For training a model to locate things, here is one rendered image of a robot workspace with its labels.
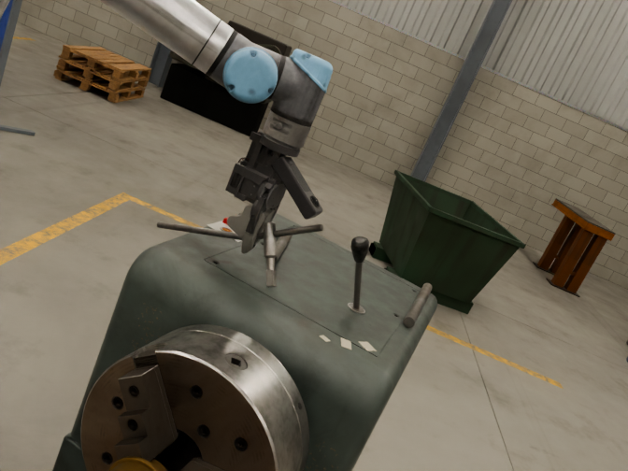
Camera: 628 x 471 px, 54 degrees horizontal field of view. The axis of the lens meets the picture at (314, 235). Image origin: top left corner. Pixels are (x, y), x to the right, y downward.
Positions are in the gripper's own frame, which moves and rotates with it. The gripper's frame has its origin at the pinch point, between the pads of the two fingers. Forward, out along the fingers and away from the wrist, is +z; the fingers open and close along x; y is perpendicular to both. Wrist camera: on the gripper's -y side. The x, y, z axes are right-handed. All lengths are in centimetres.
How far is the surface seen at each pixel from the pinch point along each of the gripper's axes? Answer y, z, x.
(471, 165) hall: 27, 45, -991
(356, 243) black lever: -17.3, -10.0, 0.1
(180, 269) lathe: 5.5, 4.5, 12.6
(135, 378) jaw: -4.3, 10.2, 35.2
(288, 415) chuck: -22.9, 9.9, 24.7
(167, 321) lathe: 3.0, 12.3, 15.8
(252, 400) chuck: -18.8, 7.0, 30.6
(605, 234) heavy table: -183, 39, -797
